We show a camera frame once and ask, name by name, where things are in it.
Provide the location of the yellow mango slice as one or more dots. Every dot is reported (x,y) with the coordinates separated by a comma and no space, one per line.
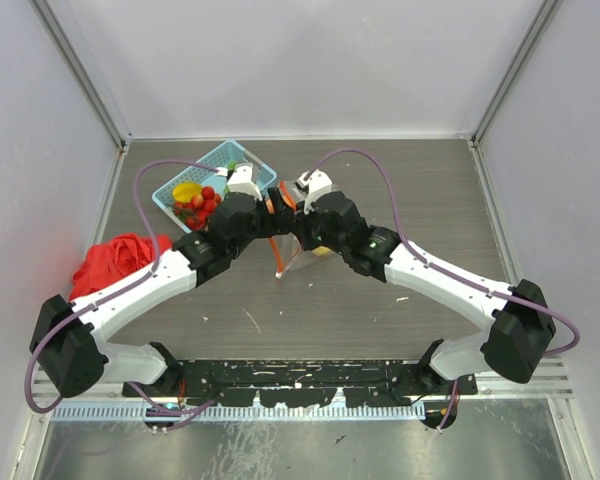
(184,192)

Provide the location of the red crumpled cloth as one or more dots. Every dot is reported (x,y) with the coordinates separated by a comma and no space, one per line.
(107,263)

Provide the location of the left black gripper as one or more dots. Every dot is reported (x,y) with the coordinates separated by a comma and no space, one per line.
(279,222)

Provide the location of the white slotted cable duct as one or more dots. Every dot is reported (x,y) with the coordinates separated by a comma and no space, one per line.
(134,411)

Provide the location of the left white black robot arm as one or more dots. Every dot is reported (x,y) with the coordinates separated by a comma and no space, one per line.
(72,339)

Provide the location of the red orange peach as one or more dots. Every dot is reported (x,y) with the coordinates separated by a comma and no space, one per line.
(286,197)

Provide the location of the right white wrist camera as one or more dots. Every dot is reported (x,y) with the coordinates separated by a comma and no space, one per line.
(313,185)

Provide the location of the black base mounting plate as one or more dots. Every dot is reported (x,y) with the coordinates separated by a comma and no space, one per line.
(300,384)

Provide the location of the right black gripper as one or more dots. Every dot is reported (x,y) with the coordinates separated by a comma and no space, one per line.
(300,230)

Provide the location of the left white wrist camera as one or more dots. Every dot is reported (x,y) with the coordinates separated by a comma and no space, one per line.
(241,179)

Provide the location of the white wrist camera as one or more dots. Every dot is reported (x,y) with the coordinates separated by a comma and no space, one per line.
(313,185)
(241,179)

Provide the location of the aluminium frame rail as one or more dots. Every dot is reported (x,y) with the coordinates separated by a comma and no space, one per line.
(549,381)

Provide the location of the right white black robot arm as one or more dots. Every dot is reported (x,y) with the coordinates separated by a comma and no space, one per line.
(514,326)

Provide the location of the yellow pear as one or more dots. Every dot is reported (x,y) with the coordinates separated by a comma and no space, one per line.
(321,251)

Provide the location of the clear orange zip top bag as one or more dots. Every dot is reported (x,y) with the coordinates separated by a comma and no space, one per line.
(287,250)

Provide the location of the light blue plastic basket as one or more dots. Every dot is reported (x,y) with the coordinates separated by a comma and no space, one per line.
(219,157)

